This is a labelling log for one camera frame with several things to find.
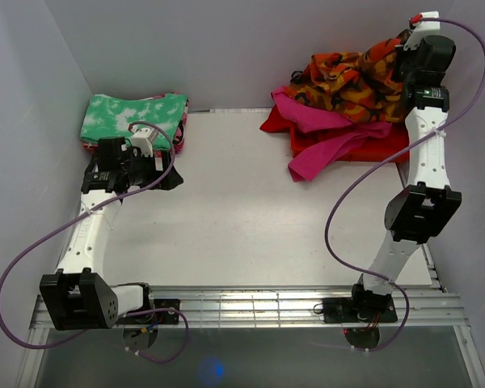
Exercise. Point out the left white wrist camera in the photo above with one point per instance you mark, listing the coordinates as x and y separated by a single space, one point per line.
144 138

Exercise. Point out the pink patterned folded trousers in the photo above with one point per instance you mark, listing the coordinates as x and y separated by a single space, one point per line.
180 129

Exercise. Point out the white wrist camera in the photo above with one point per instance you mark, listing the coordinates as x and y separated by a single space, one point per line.
144 138
421 26

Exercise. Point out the orange camouflage trousers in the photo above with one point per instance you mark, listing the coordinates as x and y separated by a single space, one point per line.
359 86

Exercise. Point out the red garment in tray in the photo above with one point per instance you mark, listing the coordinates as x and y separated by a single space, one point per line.
276 123

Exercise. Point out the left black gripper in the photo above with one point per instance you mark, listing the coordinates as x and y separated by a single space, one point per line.
170 180

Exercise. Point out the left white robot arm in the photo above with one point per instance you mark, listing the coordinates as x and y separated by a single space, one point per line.
76 295

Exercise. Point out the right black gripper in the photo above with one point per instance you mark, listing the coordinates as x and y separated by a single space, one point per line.
399 54

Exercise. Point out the red plastic tray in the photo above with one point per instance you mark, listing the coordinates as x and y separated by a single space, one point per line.
356 143

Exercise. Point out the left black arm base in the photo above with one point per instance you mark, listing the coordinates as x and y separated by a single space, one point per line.
161 317

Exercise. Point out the aluminium rail frame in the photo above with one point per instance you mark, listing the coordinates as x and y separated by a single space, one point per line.
250 301

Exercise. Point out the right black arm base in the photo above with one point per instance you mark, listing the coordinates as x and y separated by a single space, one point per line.
344 310

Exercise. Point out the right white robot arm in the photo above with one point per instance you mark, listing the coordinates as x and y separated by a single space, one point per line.
424 207

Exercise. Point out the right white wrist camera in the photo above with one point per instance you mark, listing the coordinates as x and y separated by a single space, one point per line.
421 26

